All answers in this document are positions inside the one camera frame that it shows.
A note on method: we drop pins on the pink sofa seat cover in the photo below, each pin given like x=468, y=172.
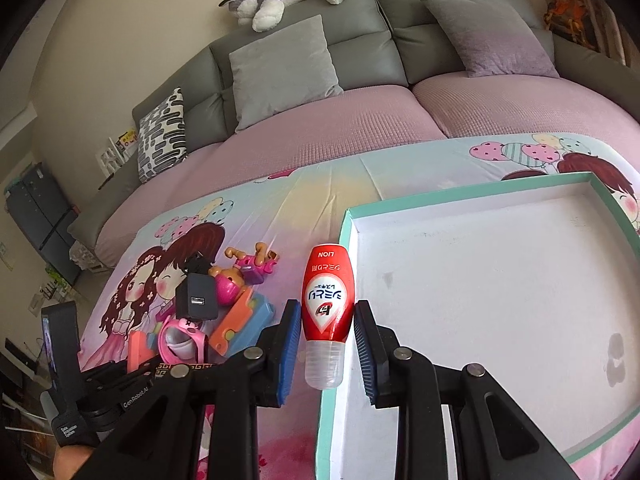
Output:
x=362, y=120

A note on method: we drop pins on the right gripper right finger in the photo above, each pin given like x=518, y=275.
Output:
x=493, y=437

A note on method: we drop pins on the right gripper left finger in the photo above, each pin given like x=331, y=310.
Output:
x=258, y=377

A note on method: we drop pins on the teal shallow cardboard box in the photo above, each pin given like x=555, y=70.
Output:
x=537, y=279

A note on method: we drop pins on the red white glue bottle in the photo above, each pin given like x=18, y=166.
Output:
x=328, y=298

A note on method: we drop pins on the cartoon printed bed sheet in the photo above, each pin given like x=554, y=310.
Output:
x=294, y=210

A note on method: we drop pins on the person left hand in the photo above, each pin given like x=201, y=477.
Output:
x=69, y=459

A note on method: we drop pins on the grey sofa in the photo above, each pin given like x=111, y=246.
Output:
x=372, y=43

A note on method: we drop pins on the grey purple cushion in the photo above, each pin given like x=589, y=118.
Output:
x=491, y=38

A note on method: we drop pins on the white magazine rack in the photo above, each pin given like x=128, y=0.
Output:
x=117, y=152

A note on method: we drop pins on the dark storage cabinet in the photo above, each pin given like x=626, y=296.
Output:
x=42, y=212

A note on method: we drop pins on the black white patterned pillow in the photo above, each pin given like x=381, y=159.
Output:
x=162, y=137

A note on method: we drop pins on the gold black patterned lighter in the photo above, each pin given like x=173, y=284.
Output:
x=178, y=370

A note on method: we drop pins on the orange blue toy knife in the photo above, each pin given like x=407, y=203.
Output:
x=141, y=348
x=242, y=325

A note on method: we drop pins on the pink brown toy puppy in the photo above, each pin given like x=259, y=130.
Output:
x=246, y=270

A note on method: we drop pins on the black toy car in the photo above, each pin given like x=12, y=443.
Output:
x=197, y=263

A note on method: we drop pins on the black usb charger cube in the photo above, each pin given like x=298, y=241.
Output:
x=196, y=298

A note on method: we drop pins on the grey square cushion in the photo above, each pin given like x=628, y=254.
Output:
x=284, y=70

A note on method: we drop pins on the pink smartwatch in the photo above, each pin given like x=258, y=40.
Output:
x=182, y=341

